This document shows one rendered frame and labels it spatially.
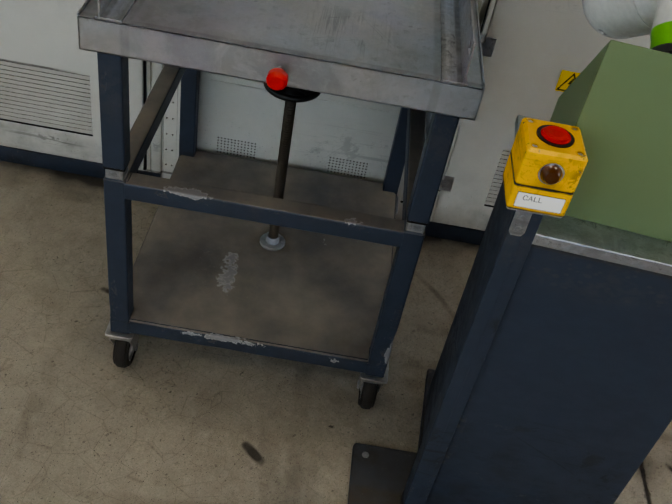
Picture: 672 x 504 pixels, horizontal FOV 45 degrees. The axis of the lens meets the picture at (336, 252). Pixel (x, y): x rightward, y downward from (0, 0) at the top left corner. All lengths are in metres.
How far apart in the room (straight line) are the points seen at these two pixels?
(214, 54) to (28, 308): 0.94
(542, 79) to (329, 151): 0.57
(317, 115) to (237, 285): 0.53
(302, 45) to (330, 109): 0.81
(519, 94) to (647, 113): 0.93
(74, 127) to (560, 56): 1.25
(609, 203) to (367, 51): 0.43
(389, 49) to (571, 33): 0.75
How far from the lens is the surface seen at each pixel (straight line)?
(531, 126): 1.11
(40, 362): 1.91
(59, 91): 2.24
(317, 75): 1.27
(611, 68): 1.11
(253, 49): 1.27
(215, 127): 2.18
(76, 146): 2.32
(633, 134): 1.16
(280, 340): 1.71
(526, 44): 1.99
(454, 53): 1.35
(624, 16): 1.37
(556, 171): 1.07
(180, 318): 1.74
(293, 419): 1.80
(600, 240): 1.22
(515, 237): 1.18
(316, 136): 2.14
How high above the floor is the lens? 1.44
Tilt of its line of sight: 41 degrees down
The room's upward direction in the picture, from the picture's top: 11 degrees clockwise
